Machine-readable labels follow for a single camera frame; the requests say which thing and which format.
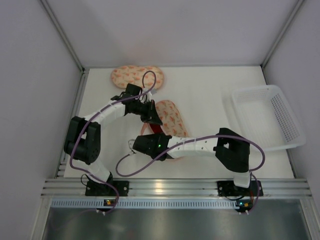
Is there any pink mesh laundry bag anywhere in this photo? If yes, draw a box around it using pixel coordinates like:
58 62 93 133
140 100 189 138
110 65 165 89

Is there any red bra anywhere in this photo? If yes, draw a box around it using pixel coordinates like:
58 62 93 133
149 123 163 134

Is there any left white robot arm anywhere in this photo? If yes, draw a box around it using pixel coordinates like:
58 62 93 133
63 83 163 184

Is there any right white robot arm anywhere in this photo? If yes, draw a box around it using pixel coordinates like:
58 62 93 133
132 128 251 189

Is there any white plastic basket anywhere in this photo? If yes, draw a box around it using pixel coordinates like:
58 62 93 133
232 85 306 152

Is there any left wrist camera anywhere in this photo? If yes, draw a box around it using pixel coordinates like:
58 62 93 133
142 87 157 100

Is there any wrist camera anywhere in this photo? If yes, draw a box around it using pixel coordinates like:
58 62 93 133
128 139 136 155
142 87 157 100

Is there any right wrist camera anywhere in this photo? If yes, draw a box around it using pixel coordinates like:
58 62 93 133
128 139 136 155

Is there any perforated cable duct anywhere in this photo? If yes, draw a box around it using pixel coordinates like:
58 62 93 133
51 198 250 210

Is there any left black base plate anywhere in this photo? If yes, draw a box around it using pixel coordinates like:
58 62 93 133
85 180 129 197

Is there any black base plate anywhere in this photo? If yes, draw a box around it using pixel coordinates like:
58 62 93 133
217 180 264 197
85 180 129 197

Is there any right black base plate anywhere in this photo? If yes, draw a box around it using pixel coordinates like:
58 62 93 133
217 180 264 197

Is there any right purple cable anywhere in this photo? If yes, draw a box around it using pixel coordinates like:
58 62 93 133
115 134 266 213

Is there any aluminium mounting rail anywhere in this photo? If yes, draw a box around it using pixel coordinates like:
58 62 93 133
41 178 312 199

